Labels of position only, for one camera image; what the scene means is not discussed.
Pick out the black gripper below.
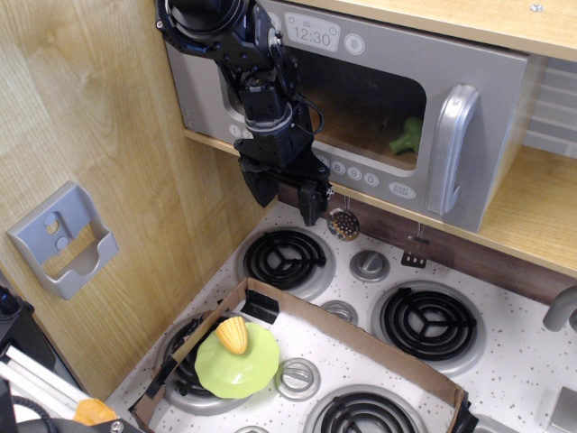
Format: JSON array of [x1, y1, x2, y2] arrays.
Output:
[[234, 120, 330, 226]]

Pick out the grey toy microwave door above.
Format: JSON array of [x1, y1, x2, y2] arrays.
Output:
[[164, 1, 531, 231]]

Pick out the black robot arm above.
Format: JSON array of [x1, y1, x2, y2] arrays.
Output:
[[156, 1, 333, 226]]

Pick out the hanging metal strainer spoon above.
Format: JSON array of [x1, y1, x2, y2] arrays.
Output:
[[327, 196, 361, 242]]

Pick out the back left stove burner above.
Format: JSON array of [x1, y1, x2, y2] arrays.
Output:
[[235, 227, 336, 301]]

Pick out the stove burner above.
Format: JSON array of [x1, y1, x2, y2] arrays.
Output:
[[303, 384, 427, 433], [155, 313, 247, 416], [235, 227, 336, 301], [370, 281, 487, 377]]

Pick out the brown cardboard barrier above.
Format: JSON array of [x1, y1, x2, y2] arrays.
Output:
[[117, 280, 478, 432]]

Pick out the grey back stove knob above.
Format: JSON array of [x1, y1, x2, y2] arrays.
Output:
[[349, 250, 390, 282]]

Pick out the grey stove knob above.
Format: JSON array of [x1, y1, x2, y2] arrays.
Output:
[[274, 358, 321, 401], [349, 250, 390, 282]]

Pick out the small grey middle knob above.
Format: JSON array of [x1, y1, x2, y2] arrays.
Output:
[[321, 299, 358, 326]]

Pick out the hanging black toy spatula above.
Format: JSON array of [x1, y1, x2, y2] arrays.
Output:
[[401, 223, 430, 269]]

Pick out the green toy broccoli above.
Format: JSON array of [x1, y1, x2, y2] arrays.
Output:
[[389, 117, 423, 155]]

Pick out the yellow toy corn cob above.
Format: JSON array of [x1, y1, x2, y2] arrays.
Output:
[[215, 317, 248, 355]]

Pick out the grey front stove knob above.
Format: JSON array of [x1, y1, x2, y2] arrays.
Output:
[[274, 358, 321, 401]]

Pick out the green plastic plate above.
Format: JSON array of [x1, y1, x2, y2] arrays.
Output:
[[195, 323, 280, 399]]

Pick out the back right stove burner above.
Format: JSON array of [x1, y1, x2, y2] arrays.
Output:
[[370, 281, 487, 377]]

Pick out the front left stove burner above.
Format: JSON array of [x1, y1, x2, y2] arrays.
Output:
[[155, 313, 247, 416]]

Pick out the front right stove burner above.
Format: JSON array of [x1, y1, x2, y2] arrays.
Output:
[[303, 384, 427, 433]]

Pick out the wooden kitchen shelf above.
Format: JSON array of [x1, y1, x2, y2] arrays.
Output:
[[310, 1, 576, 277]]

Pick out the orange toy food piece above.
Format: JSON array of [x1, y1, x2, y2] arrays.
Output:
[[72, 398, 118, 427]]

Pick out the grey toy faucet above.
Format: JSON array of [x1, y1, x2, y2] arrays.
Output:
[[543, 286, 577, 332]]

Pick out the grey wall phone holder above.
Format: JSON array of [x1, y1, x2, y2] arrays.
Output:
[[7, 181, 119, 300]]

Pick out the black cable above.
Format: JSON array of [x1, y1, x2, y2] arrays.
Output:
[[0, 394, 60, 429]]

